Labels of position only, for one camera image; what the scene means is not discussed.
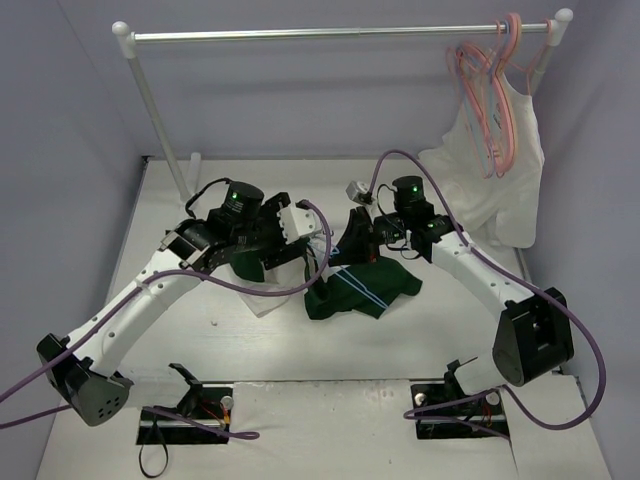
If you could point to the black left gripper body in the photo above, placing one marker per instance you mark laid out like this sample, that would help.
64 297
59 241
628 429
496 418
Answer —
282 251

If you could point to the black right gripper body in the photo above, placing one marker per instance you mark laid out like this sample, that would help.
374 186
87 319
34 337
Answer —
360 232

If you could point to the blue plastic hanger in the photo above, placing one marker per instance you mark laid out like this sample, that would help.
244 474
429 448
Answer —
345 276

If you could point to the white and green t-shirt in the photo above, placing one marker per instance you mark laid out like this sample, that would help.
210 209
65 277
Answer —
369 288

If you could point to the pink plastic hanger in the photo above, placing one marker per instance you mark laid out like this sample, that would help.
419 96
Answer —
509 32

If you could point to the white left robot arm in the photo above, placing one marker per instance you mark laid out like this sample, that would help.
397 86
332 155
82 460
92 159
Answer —
83 365

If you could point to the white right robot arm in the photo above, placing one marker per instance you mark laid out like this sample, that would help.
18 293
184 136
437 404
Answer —
533 334

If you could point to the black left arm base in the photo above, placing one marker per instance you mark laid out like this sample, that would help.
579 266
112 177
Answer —
206 405

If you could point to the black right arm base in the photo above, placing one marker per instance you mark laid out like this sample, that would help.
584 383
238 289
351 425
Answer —
441 411

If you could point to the pink hanger under garment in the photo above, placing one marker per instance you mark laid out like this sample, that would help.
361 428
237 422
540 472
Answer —
535 69

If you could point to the white hanging garment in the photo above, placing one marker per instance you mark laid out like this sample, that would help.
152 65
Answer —
504 208

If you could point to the white clothes rack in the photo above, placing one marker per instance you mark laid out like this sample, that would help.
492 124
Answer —
309 98

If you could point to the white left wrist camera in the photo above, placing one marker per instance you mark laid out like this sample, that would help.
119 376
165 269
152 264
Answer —
297 223

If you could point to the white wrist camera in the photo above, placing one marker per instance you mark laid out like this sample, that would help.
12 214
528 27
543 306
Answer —
297 223
359 192

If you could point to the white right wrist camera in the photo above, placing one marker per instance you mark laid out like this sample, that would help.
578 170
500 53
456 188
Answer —
359 192

